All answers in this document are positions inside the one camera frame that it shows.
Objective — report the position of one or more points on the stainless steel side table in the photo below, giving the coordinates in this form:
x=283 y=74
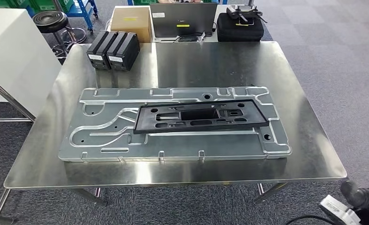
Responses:
x=10 y=101

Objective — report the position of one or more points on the black remote controller with antennas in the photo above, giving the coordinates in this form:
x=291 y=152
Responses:
x=240 y=12

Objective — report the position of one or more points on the black box with white label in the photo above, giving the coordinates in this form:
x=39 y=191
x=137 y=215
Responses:
x=98 y=46
x=125 y=49

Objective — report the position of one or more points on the blue metal cart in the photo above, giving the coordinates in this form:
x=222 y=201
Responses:
x=85 y=12

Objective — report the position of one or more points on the black laptop charger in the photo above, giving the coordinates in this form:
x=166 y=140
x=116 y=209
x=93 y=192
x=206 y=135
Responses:
x=189 y=38

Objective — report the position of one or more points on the black carrying case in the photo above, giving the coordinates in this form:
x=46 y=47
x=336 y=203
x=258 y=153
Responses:
x=240 y=32

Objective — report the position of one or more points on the brown cardboard box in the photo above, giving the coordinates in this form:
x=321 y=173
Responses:
x=131 y=28

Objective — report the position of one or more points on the black plastic plate frame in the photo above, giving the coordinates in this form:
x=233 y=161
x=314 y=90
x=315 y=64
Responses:
x=255 y=116

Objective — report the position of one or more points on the stainless steel workbench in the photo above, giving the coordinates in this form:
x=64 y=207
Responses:
x=203 y=62

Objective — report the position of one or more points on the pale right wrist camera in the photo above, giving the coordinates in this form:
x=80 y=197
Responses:
x=336 y=211

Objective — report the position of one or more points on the grey stamped metal panel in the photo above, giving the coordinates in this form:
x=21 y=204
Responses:
x=203 y=146

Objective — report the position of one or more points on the green plastic crate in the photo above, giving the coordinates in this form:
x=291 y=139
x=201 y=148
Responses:
x=43 y=4
x=4 y=3
x=67 y=2

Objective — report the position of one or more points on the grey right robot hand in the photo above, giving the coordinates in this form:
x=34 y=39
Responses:
x=367 y=198

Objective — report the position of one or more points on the dark laptop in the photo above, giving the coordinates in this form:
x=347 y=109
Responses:
x=184 y=15

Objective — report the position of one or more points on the black round stool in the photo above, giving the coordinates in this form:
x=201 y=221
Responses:
x=49 y=20

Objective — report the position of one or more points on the white cabinet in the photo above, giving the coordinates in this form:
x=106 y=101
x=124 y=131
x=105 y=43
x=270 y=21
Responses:
x=16 y=56

